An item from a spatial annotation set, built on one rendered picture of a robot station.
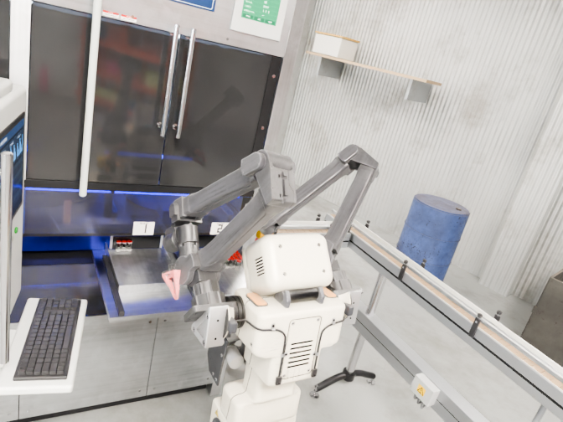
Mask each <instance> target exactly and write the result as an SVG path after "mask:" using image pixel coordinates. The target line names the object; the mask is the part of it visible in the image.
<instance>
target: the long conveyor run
mask: <svg viewBox="0 0 563 422"><path fill-rule="evenodd" d="M369 223H370V221H369V220H367V224H366V225H365V226H363V225H362V224H361V223H360V222H358V221H357V220H355V219H354V221H353V223H352V224H351V226H350V228H349V231H348V233H351V237H350V240H349V245H348V247H349V248H350V249H351V250H352V251H353V252H355V253H356V254H357V255H358V256H360V257H361V258H362V259H363V260H365V261H366V262H367V263H369V264H370V265H371V266H372V267H374V268H375V269H376V270H377V271H378V272H379V273H380V274H381V275H383V276H384V277H385V278H387V279H388V280H389V281H391V282H392V283H393V284H394V285H395V286H397V287H398V288H399V289H401V290H402V291H403V292H405V293H406V294H407V295H408V296H409V297H410V298H411V299H412V300H414V301H415V302H416V303H417V304H419V305H420V306H421V307H423V308H424V309H425V310H426V311H428V312H429V313H430V314H431V315H433V316H434V317H435V318H436V319H437V320H438V321H439V322H441V323H442V324H443V325H444V326H446V327H447V328H448V329H450V330H451V331H452V332H453V333H455V334H456V335H457V336H458V337H460V338H461V339H462V340H463V341H464V342H465V343H466V344H468V345H469V346H470V347H472V348H473V349H474V350H475V351H477V352H478V353H479V354H480V355H482V356H483V357H484V358H486V359H487V360H488V361H489V362H490V363H491V364H492V365H493V366H495V367H496V368H497V369H499V370H500V371H501V372H502V373H504V374H505V375H506V376H507V377H509V378H510V379H511V380H513V381H514V382H515V383H516V384H518V385H519V386H520V387H521V388H522V389H523V390H524V391H525V392H527V393H528V394H529V395H531V396H532V397H533V398H534V399H536V400H537V401H538V402H539V403H541V404H542V405H543V406H545V407H546V408H547V409H548V410H549V411H550V412H551V413H552V414H554V415H555V416H556V417H558V418H559V419H560V420H561V421H563V367H561V366H560V365H559V364H557V363H555V362H554V361H553V360H551V359H550V358H548V357H547V356H545V355H544V354H543V353H542V352H540V351H539V350H537V349H536V348H535V347H533V346H531V345H530V344H529V343H527V342H526V341H525V340H524V339H522V338H521V337H519V336H518V335H516V334H515V333H513V332H512V331H510V330H509V329H508V328H507V327H505V326H504V325H502V324H501V323H500V322H499V319H500V316H499V315H502V312H501V311H500V310H498V311H497V314H498V315H497V314H495V315H494V318H492V317H491V316H490V315H489V314H487V313H486V312H484V311H483V310H481V309H480V308H478V307H477V306H475V305H474V304H472V303H471V302H470V301H469V300H467V299H466V298H465V297H463V296H461V295H460V294H459V293H457V292H456V291H454V290H453V289H452V288H451V287H449V286H448V285H446V284H445V283H443V282H442V281H441V280H439V279H437V278H436V277H435V276H434V275H432V274H431V273H430V272H428V271H427V270H425V266H426V265H425V263H426V262H427V260H426V259H423V262H421V265H418V264H417V263H416V262H414V261H413V260H411V259H410V258H408V257H407V256H406V255H404V254H402V253H401V252H400V251H399V250H397V249H396V248H395V247H393V246H392V245H390V244H389V243H387V242H386V241H384V240H383V239H381V238H380V237H379V236H378V235H377V234H375V233H373V232H372V231H371V230H369Z"/></svg>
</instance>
